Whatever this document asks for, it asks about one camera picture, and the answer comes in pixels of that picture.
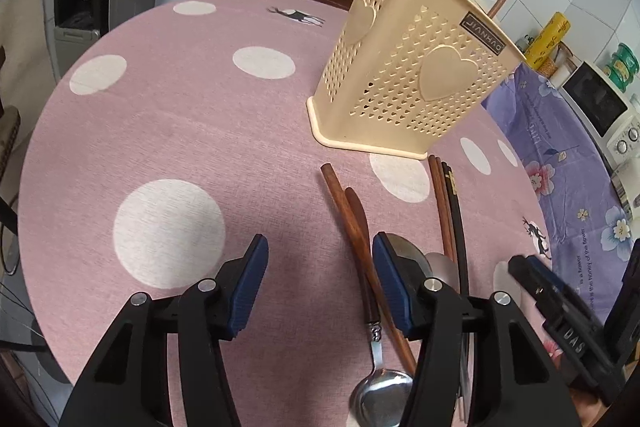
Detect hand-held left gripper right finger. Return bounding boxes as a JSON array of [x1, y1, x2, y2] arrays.
[[372, 232, 581, 427]]

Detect pink polka dot tablecloth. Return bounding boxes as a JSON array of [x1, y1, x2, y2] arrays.
[[17, 0, 553, 427]]

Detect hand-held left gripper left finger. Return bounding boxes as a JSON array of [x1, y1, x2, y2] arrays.
[[59, 234, 270, 427]]

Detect stacked green jars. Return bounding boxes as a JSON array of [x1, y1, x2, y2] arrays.
[[602, 43, 640, 90]]

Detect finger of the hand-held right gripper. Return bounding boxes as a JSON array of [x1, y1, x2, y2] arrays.
[[602, 237, 640, 360], [508, 254, 583, 325]]

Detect glass jar of beans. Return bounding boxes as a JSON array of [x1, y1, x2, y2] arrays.
[[537, 54, 561, 78]]

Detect purple floral cloth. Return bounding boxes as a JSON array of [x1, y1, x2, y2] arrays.
[[482, 63, 640, 323]]

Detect black chopstick with gold band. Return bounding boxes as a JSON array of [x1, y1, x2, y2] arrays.
[[442, 163, 471, 295]]

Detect cream perforated utensil holder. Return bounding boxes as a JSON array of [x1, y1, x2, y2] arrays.
[[306, 0, 527, 158]]

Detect wooden handled metal spoon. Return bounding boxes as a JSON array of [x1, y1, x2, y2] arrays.
[[344, 188, 417, 427]]

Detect white microwave oven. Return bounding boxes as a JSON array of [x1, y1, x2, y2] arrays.
[[557, 59, 640, 158]]

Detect yellow plastic wrap roll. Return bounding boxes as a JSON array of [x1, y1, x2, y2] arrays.
[[525, 12, 572, 68]]

